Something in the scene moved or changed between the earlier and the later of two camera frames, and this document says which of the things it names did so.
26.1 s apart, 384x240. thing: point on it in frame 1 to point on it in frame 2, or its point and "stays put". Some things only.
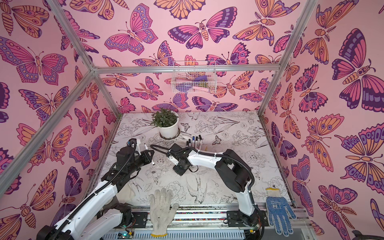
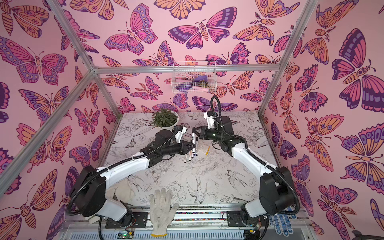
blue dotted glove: x=277 y=208 stays put
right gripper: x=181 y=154 to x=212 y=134
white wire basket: x=194 y=77 stays put
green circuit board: x=124 y=235 stays put
